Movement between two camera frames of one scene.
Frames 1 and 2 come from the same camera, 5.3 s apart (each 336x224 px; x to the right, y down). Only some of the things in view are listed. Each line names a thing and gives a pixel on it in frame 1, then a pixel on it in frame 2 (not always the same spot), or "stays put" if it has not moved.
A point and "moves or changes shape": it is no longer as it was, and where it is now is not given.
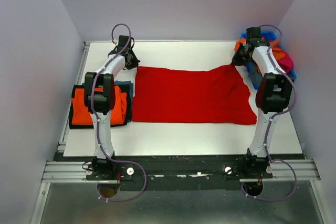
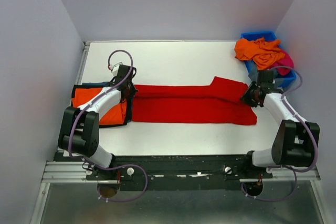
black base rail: [184, 171] stays put
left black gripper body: [134, 61] to [132, 89]
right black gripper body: [240, 57] to [249, 95]
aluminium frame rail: [282, 170] stays put
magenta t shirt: [286, 63] stays put
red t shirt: [213, 94] moves or changes shape
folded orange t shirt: [81, 114] stays put
